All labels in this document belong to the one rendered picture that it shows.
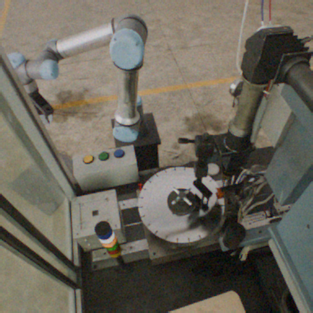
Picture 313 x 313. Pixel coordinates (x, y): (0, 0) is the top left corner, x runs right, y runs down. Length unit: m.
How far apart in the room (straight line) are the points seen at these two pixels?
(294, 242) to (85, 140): 2.27
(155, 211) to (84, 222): 0.28
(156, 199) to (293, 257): 0.60
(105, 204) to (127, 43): 0.60
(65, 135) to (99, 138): 0.34
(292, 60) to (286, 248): 0.35
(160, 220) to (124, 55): 0.60
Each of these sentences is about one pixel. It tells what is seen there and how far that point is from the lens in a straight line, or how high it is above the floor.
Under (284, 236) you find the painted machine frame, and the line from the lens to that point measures 0.58.
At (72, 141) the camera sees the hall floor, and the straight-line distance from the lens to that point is 2.65.
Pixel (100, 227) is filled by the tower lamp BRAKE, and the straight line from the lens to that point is 0.77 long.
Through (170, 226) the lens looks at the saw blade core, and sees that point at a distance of 0.97.
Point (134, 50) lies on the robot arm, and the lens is 1.01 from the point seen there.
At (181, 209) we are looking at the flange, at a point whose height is 0.96.
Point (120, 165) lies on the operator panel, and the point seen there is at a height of 0.90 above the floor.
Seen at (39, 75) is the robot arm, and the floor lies 1.21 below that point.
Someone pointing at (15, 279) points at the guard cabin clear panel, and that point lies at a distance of 0.71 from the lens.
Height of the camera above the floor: 1.84
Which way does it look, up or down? 56 degrees down
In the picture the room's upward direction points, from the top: 2 degrees clockwise
